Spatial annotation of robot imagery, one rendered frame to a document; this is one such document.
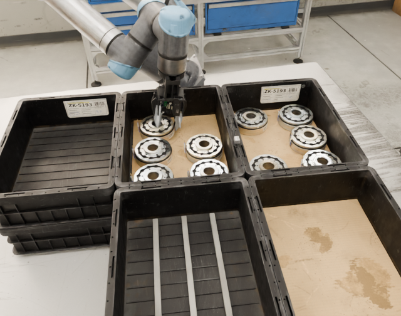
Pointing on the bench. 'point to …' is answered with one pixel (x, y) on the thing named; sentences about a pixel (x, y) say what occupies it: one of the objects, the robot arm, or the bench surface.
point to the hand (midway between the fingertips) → (167, 125)
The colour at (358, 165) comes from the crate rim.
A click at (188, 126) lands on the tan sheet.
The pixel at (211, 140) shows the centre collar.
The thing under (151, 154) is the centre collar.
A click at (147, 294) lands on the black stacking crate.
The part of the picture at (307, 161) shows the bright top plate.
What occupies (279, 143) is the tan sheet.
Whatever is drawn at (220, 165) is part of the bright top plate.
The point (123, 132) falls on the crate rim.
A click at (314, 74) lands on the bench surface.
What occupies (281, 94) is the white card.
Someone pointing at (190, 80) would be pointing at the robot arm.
